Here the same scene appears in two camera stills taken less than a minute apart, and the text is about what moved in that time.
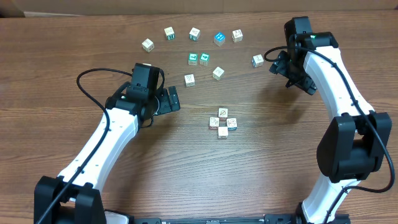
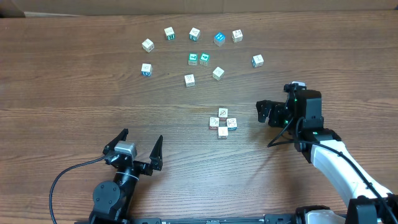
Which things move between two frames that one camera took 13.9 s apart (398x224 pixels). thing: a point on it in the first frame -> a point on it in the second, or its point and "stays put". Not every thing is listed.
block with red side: (222, 114) stays put
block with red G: (214, 123) stays put
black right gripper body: (296, 80) -> (277, 114)
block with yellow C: (218, 73) stays put
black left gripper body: (170, 101) -> (137, 165)
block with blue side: (222, 132) stays put
